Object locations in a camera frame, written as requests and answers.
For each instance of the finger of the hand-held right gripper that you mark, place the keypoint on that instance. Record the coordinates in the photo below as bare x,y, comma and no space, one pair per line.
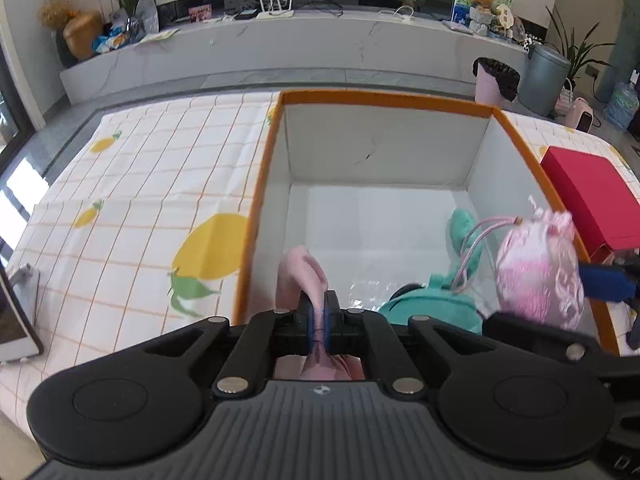
600,280
540,336

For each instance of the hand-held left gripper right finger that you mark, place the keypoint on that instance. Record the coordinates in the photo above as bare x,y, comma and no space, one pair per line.
330,317

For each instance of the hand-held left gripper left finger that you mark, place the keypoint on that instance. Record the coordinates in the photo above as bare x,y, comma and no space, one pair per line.
312,317

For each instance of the pink soft cloth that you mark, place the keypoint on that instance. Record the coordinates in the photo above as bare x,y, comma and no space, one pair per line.
305,275

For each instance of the teal plush toy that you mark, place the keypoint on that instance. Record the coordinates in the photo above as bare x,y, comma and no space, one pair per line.
440,305

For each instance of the orange rimmed white box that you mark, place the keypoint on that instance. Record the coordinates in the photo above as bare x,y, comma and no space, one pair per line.
375,220

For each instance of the red lidded clear container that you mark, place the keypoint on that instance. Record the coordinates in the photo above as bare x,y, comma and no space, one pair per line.
590,185

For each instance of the pink space heater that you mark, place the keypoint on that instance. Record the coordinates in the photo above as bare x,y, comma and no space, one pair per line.
581,116

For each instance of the blue plastic bag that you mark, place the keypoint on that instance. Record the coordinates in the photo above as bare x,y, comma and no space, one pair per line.
622,107

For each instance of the grey metal trash can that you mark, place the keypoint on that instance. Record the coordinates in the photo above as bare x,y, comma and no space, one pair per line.
542,80

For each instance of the checked lemon print tablecloth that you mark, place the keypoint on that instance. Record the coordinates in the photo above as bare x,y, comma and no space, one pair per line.
150,160

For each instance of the pink bin black bag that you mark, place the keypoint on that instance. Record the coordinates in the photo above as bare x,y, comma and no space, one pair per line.
492,80

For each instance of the tall green potted plant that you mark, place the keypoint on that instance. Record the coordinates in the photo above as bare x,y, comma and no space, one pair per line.
575,47

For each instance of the grey marble television console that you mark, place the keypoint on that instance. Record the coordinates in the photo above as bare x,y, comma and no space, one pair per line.
300,55

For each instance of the round white ornament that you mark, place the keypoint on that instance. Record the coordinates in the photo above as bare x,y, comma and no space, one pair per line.
505,16

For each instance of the teddy bear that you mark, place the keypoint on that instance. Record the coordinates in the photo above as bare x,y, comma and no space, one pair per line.
482,0

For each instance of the white router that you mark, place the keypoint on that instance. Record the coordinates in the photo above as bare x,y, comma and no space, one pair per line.
274,12

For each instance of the yellow green paper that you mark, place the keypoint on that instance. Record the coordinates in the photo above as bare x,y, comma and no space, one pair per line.
156,36

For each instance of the pink card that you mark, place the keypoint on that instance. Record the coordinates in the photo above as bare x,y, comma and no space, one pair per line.
200,12

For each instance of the black framed window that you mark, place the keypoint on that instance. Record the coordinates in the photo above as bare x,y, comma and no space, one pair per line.
15,180

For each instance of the blue snack packets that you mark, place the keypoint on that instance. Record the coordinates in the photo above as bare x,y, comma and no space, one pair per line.
112,41

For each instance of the golden brown vase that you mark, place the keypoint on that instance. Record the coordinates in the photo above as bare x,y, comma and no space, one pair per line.
82,35

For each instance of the dried flower bunch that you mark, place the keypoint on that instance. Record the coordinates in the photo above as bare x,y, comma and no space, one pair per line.
55,10

